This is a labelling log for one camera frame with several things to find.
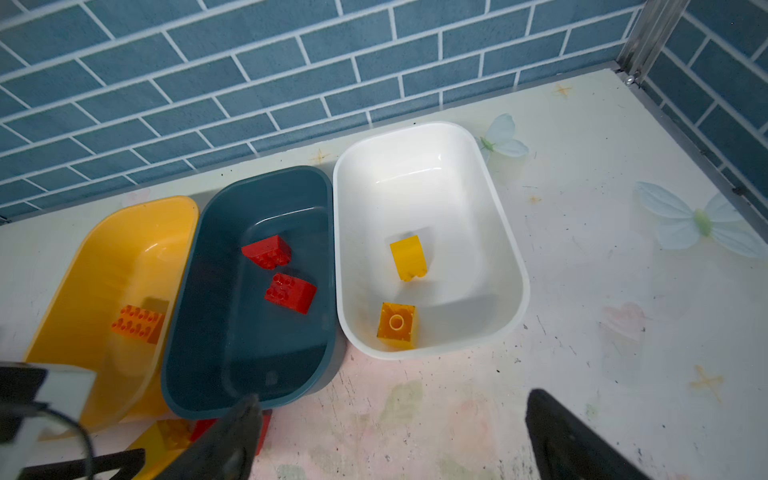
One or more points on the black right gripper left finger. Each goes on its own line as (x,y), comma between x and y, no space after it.
(226,450)

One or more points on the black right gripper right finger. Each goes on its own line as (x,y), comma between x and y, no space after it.
(564,447)

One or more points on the orange brick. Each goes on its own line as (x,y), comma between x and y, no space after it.
(139,324)

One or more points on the red brick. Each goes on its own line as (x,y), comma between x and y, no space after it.
(291,292)

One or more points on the red two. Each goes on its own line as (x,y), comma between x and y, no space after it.
(268,253)

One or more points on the yellow cube brick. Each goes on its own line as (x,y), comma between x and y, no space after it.
(409,258)

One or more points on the teal plastic bin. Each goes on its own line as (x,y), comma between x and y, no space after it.
(226,340)

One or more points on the yellow plastic bin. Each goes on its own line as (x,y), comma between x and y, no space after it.
(136,256)

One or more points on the white plastic bin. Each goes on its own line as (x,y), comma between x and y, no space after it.
(428,180)

